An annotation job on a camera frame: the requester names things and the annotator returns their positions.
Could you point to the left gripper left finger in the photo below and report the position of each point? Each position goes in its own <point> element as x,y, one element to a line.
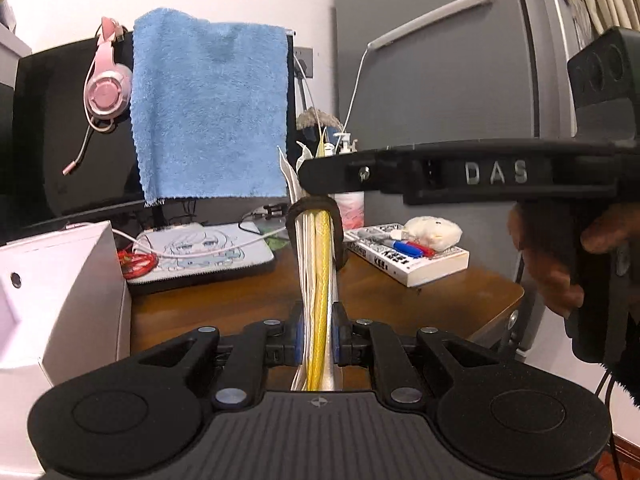
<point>245,359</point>

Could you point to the red marker pen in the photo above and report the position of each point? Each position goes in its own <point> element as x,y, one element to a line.
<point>426,251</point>

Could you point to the pink lotion pump bottle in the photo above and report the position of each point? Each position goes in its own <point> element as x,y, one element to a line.
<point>351,205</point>

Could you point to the black white book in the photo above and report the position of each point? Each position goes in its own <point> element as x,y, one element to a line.
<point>410,263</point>

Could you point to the white yellow shopping bag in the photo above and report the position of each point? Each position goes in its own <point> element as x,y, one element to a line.
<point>315,229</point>

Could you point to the anime print mouse pad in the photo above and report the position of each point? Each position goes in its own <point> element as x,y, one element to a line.
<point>192,250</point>

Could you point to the blue towel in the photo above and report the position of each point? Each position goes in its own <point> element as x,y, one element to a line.
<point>209,106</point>

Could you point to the round rope framed mirror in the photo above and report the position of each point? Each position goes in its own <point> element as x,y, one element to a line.
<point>312,123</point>

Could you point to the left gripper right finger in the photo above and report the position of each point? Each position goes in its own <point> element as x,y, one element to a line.
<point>376,347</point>

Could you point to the grey refrigerator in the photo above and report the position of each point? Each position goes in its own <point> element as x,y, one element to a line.
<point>414,72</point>

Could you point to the wall power socket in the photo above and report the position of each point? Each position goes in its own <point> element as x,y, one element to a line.
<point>305,58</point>

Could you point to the blue marker pen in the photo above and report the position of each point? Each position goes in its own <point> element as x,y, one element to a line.
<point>406,250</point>

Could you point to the person right hand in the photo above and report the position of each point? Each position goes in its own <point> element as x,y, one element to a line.
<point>619,224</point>

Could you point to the pink headset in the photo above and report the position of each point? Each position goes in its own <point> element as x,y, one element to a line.
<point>107,87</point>

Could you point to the black computer monitor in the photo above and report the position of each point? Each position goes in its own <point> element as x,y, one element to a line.
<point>48,127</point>

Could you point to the white cardboard box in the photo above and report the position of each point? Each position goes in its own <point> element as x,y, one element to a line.
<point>65,311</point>

